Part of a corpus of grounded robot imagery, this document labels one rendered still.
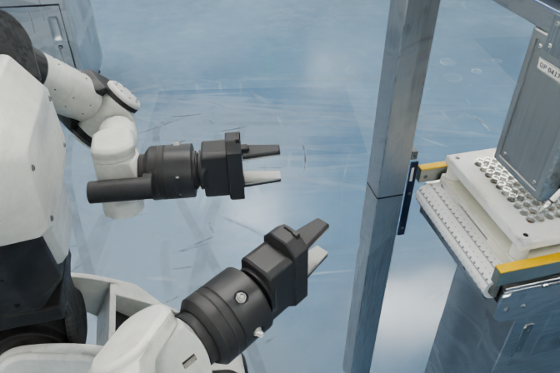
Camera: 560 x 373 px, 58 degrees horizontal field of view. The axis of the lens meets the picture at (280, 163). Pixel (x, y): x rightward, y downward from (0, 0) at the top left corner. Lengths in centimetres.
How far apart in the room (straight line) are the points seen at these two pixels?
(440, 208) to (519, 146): 31
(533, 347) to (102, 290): 89
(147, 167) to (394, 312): 131
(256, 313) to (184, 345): 9
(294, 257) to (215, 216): 164
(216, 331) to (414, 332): 137
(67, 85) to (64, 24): 196
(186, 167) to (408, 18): 43
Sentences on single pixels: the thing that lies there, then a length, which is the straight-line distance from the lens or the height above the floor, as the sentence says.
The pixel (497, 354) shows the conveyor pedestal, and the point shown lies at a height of 56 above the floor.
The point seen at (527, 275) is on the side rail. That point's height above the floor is 88.
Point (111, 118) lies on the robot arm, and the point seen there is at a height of 99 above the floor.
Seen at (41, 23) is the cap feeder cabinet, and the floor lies 53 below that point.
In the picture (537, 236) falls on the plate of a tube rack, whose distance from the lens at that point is 91.
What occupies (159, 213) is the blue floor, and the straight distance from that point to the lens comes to 229.
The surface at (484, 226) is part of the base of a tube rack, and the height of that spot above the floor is 88.
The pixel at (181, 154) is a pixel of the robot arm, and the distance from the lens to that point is 80.
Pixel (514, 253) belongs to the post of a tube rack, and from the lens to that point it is 91.
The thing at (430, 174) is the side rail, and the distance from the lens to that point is 105.
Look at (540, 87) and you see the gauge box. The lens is 71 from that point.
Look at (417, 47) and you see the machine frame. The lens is 90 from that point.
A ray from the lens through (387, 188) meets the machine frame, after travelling 105.
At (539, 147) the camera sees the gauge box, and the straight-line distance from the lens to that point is 72.
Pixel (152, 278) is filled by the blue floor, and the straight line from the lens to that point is 203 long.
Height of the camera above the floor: 150
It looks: 37 degrees down
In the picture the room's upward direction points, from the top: straight up
